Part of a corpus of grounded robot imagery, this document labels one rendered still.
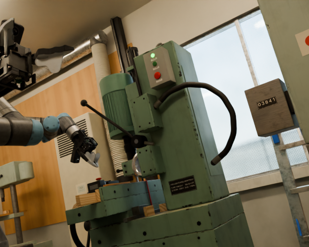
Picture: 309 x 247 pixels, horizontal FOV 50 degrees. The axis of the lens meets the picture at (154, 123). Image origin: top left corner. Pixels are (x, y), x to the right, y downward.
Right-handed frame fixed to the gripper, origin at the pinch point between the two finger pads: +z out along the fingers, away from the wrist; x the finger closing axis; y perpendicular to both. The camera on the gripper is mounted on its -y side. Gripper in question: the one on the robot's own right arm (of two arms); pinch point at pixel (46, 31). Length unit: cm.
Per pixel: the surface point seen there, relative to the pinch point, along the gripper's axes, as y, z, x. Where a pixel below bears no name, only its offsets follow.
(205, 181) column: 24, -11, -85
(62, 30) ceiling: -169, -169, -160
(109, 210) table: 30, -44, -62
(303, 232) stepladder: 51, 5, -156
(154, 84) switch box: -19, -20, -72
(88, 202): 26, -47, -54
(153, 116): -5, -23, -73
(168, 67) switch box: -24, -12, -74
